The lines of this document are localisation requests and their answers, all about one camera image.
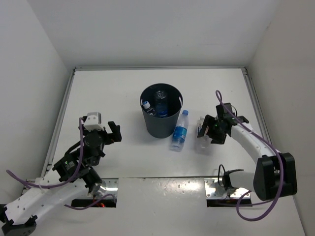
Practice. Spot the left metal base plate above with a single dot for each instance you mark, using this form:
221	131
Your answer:
107	186

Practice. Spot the aluminium frame rail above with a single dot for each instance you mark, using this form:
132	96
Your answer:
256	105
54	140

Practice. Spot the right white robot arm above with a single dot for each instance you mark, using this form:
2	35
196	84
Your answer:
275	172

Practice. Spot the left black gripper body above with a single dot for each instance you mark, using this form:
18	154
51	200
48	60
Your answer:
107	140

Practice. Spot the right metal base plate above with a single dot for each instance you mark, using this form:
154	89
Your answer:
215	192

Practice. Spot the tall blue cap bottle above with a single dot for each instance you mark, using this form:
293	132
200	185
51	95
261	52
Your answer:
180	132

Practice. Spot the left aluminium frame rail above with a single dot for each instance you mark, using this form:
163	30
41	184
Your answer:
54	140

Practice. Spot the metal base plate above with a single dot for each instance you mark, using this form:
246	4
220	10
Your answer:
107	186
215	192

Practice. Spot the right aluminium frame rail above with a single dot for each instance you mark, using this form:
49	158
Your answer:
256	105

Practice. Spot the orange white label bottle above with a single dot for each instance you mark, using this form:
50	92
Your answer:
202	144

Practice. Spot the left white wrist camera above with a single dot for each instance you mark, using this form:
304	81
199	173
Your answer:
93	122

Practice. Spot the dark grey plastic bin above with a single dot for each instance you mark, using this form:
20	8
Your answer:
156	126

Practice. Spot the short blue label bottle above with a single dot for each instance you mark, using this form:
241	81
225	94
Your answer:
161	103

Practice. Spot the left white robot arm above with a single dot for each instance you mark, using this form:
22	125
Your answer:
69	178

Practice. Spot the clear crushed plastic bottle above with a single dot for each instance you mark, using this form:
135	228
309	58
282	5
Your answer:
149	109

